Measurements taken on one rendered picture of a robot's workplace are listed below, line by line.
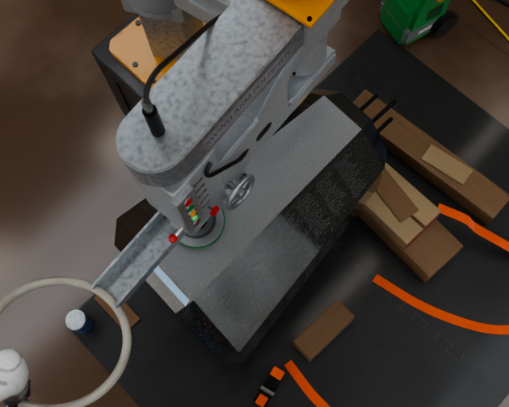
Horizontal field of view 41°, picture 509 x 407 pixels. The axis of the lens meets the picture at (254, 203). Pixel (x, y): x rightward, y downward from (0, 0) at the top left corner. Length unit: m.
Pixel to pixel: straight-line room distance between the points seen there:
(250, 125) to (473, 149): 1.84
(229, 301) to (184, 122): 1.01
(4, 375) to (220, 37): 1.13
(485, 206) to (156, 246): 1.81
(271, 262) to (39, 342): 1.42
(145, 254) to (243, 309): 0.53
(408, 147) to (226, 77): 1.82
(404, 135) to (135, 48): 1.47
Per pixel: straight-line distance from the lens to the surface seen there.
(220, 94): 1.95
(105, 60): 3.24
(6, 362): 1.99
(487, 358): 3.54
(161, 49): 3.07
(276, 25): 2.06
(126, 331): 2.37
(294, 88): 2.47
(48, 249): 3.75
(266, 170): 2.78
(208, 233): 2.65
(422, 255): 3.43
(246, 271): 2.72
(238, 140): 2.23
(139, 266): 2.46
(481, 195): 3.61
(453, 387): 3.48
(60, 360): 3.61
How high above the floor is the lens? 3.40
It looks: 70 degrees down
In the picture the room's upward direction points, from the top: 9 degrees counter-clockwise
